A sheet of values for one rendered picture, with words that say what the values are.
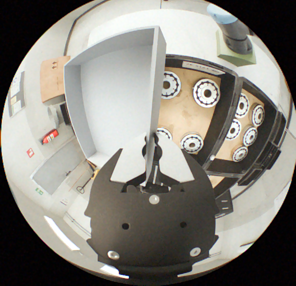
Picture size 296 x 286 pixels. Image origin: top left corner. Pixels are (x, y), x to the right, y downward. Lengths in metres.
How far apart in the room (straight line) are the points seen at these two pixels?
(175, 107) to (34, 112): 2.75
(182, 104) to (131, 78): 0.25
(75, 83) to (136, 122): 0.18
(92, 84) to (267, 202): 3.67
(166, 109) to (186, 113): 0.08
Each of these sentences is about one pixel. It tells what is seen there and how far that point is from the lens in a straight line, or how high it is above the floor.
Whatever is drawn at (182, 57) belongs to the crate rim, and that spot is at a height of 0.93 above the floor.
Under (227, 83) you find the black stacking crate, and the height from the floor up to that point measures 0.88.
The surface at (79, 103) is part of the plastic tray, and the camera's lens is 0.25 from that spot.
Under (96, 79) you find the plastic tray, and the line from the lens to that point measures 0.21.
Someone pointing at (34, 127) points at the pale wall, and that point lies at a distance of 2.77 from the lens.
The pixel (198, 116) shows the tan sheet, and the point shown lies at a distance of 0.38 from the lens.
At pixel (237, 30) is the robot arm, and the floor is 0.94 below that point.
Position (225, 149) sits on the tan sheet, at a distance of 0.52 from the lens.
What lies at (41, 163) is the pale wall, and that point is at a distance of 3.00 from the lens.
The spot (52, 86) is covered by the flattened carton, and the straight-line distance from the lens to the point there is 2.65.
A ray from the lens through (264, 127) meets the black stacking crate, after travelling 0.56.
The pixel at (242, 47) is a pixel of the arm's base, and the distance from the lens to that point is 0.48.
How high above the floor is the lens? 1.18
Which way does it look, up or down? 54 degrees down
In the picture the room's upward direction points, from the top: 151 degrees counter-clockwise
